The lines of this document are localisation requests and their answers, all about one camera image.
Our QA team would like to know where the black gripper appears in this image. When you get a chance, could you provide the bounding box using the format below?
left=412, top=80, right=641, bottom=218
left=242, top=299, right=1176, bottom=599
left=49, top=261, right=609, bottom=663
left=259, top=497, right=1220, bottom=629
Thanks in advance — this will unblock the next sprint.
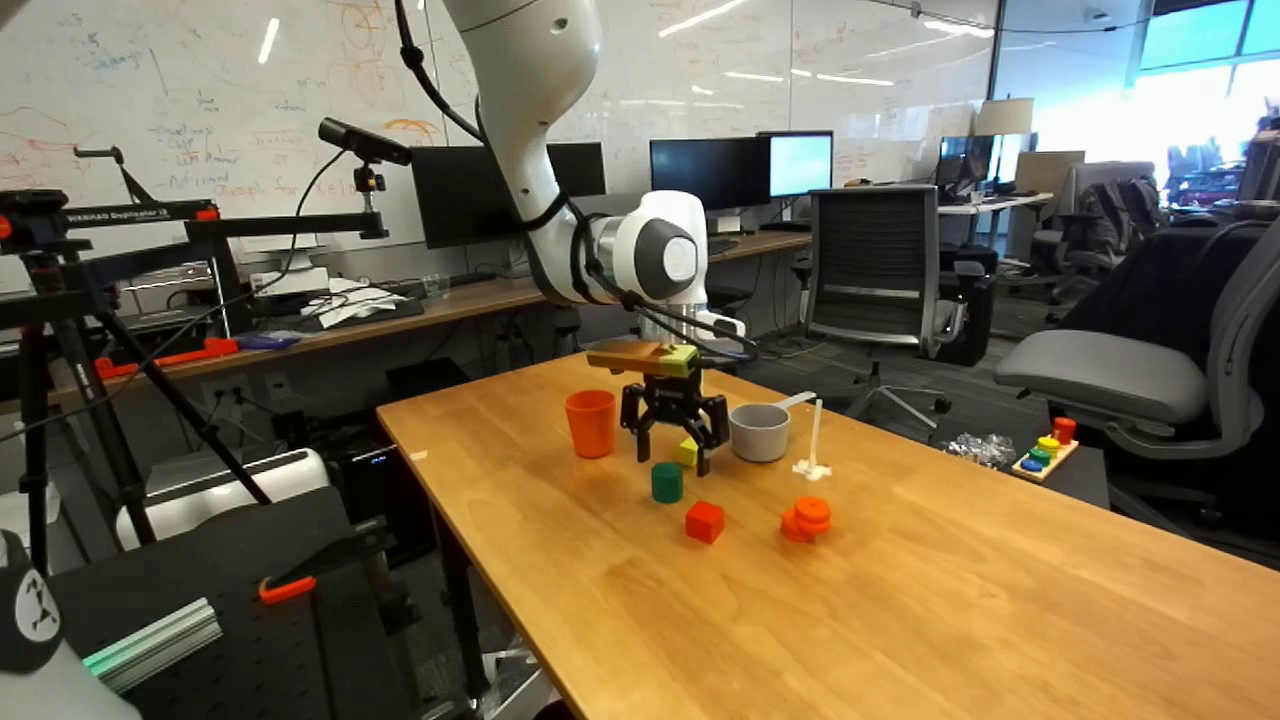
left=621, top=376, right=727, bottom=478

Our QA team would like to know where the green cylinder block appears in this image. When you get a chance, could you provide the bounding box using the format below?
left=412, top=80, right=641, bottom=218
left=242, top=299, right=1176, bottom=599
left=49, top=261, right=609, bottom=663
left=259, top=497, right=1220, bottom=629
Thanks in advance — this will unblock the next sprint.
left=646, top=463, right=684, bottom=503

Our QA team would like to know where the gray cup with handle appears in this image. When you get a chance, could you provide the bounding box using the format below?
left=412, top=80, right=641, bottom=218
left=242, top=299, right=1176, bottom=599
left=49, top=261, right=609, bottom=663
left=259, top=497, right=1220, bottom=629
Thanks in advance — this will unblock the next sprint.
left=727, top=394, right=807, bottom=463

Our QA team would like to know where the yellow cube block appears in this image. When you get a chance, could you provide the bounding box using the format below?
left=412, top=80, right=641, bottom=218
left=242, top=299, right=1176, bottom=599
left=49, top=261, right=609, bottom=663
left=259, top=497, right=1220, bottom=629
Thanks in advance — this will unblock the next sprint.
left=674, top=441, right=699, bottom=470

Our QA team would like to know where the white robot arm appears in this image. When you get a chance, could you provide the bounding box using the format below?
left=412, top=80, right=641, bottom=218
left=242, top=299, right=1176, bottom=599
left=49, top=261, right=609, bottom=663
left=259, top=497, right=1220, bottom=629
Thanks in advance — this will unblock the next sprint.
left=442, top=0, right=742, bottom=472

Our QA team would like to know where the orange plastic cup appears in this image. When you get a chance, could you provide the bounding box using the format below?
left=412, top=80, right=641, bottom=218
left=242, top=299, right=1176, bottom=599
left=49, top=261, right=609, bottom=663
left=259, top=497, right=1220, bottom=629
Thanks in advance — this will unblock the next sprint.
left=564, top=387, right=617, bottom=461

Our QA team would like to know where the red cube block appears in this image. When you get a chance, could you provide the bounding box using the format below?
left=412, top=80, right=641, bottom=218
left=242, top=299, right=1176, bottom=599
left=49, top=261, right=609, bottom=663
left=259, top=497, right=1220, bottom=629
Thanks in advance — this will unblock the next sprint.
left=684, top=499, right=727, bottom=544

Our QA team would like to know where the orange double disc block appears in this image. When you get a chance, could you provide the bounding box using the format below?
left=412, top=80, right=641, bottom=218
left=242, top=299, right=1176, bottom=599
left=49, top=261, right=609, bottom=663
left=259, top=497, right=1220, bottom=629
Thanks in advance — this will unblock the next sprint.
left=781, top=497, right=831, bottom=544

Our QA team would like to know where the dark mesh office chair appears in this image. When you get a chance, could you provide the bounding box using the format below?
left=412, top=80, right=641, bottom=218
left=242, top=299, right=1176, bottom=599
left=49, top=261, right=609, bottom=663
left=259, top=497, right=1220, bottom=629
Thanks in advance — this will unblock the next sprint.
left=804, top=185, right=946, bottom=431

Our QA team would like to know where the computer monitor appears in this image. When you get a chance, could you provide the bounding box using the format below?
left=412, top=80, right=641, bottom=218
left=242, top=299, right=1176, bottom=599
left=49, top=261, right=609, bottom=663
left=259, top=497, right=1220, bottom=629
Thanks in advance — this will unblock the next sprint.
left=764, top=133, right=831, bottom=201

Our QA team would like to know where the colorful stacking toy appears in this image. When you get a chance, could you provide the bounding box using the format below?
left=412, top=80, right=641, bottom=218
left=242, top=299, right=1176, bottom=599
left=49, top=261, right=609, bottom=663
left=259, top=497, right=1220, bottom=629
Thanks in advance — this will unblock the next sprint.
left=1011, top=415, right=1078, bottom=479

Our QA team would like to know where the gray office chair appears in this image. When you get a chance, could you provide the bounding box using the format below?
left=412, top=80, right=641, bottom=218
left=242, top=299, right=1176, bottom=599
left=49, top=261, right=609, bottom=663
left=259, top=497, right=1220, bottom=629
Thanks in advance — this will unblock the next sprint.
left=995, top=223, right=1280, bottom=461

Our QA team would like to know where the wrist camera with wooden mount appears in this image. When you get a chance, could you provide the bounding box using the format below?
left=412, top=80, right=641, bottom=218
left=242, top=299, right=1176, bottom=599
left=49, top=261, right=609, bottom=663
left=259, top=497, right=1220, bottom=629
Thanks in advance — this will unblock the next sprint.
left=588, top=342, right=696, bottom=382

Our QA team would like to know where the black camera tripod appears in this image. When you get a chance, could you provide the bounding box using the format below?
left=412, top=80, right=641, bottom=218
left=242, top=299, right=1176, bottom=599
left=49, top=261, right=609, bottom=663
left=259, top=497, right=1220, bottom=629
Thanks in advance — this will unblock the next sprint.
left=0, top=117, right=414, bottom=577

